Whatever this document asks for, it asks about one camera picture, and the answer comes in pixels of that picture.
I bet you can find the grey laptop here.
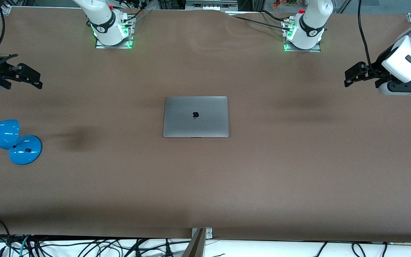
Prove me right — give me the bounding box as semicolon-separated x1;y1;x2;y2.
163;96;229;138

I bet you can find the blue desk lamp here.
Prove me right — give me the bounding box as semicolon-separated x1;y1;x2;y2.
0;119;43;166

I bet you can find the grey background device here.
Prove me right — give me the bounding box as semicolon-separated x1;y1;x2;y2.
185;0;239;11

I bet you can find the aluminium strut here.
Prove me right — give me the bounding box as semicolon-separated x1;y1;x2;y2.
182;228;206;257

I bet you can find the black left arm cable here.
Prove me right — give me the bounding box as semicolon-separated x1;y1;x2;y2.
357;0;374;68

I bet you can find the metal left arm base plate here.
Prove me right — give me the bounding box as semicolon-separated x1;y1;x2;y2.
283;18;322;53

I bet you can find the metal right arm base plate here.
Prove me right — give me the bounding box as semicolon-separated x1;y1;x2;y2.
95;16;135;49

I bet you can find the short black table cable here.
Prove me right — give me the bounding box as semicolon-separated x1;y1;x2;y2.
260;10;291;22

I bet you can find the long black table cable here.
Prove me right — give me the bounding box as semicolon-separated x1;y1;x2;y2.
231;15;287;30

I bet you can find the black base cable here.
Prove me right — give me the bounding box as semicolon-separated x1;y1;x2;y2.
122;9;152;25

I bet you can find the teal floor cable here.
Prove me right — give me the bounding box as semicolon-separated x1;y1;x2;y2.
19;235;31;257

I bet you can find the small metal table bracket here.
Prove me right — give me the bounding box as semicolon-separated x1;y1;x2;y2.
191;227;213;239

